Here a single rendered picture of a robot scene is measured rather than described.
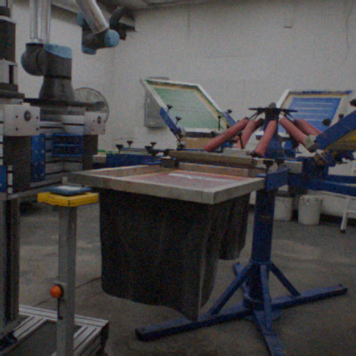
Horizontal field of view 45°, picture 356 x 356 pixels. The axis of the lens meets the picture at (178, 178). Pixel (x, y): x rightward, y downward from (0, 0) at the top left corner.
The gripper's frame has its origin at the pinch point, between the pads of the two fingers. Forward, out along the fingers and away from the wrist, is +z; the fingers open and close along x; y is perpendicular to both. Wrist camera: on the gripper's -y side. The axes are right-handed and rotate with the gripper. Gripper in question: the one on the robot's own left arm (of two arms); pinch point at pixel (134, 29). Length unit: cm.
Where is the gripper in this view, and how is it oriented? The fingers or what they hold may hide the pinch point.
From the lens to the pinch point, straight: 242.3
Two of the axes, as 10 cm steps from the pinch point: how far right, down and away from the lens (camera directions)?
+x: 7.5, 2.6, -6.1
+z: 6.4, -0.5, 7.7
